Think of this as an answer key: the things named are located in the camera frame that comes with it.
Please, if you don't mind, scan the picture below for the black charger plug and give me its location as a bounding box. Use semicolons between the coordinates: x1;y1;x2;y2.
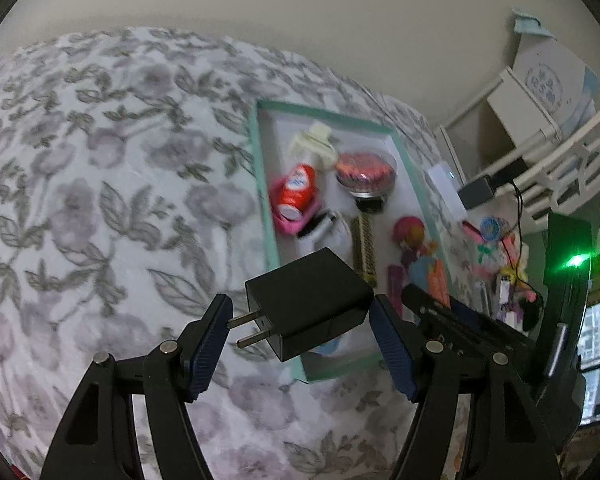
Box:
229;247;373;362

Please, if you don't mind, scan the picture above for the brown pink dog toy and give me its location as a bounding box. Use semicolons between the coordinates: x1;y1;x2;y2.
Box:
391;216;438;266

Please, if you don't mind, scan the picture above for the white power strip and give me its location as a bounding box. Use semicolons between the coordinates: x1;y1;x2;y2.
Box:
426;162;468;223

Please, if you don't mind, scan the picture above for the black charging cable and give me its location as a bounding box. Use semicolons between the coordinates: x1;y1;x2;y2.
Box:
490;160;546;331

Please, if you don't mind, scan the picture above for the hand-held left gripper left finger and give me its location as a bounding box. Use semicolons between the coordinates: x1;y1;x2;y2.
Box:
39;292;233;480

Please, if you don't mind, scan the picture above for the white printed box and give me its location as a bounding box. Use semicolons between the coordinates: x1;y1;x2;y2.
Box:
510;35;600;126

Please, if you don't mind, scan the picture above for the purple lighter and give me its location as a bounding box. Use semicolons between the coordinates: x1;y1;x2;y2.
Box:
387;264;406;306

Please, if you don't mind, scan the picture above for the teal cardboard tray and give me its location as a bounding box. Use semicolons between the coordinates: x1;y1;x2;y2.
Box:
247;99;453;385

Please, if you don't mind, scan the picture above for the cream hair claw clip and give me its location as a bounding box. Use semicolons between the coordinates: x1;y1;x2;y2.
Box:
287;124;337;168

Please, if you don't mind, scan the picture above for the teal cloth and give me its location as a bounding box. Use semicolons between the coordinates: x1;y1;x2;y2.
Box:
511;7;556;38

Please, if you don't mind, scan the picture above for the white smart watch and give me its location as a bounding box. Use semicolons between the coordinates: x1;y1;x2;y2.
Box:
296;210;355;261

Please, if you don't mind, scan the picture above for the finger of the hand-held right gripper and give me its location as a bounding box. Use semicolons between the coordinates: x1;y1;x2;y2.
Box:
402;284;536;376
452;299;497;328

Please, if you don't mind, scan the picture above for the gold watch band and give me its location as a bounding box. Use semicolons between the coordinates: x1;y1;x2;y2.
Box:
352;216;379;288

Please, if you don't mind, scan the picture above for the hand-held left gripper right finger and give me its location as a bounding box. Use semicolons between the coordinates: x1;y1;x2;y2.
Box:
372;294;563;480

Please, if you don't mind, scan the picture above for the black round object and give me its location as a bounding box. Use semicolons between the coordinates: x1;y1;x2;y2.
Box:
522;295;545;332

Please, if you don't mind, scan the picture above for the white shelf unit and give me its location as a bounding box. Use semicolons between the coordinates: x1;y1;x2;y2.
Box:
437;67;563;186

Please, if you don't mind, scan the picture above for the grey power adapter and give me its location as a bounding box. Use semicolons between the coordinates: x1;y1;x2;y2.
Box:
457;175;498;210

